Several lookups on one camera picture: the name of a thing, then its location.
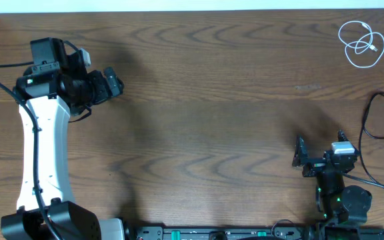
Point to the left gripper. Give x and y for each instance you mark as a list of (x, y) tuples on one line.
[(103, 92)]

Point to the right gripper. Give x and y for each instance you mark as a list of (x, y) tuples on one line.
[(301, 158)]

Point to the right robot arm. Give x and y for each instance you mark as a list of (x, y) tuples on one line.
[(344, 207)]

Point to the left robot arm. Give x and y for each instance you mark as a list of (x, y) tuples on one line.
[(56, 90)]

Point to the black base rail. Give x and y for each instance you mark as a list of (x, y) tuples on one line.
[(277, 232)]

